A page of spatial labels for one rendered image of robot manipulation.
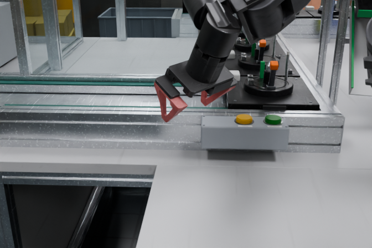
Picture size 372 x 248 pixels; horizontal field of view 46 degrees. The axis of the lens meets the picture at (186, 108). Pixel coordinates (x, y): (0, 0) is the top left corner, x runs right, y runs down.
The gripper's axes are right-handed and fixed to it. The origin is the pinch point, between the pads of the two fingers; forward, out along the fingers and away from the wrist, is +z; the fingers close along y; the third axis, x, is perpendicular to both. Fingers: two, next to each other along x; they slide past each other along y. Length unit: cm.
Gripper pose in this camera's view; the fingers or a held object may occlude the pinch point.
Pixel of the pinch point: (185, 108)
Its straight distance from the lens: 79.7
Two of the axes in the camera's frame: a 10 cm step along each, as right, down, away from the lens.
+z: -3.0, 6.7, 6.8
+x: 6.2, 6.8, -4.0
